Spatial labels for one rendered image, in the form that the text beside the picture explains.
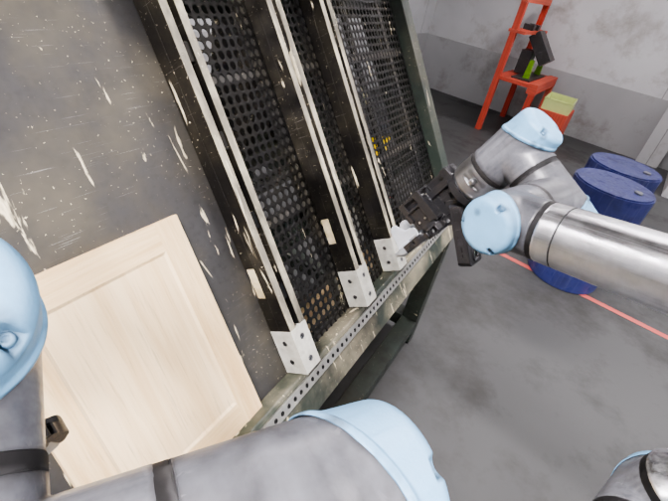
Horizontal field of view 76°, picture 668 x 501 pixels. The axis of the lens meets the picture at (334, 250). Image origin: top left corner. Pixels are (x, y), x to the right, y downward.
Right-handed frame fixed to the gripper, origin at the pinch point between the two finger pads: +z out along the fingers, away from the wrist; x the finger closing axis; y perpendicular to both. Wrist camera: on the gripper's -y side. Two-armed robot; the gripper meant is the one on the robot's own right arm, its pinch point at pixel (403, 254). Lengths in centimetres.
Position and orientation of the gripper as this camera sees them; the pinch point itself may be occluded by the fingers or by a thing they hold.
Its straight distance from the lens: 86.5
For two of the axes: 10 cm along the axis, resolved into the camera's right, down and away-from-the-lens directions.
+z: -5.1, 5.0, 7.0
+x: -6.2, 3.5, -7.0
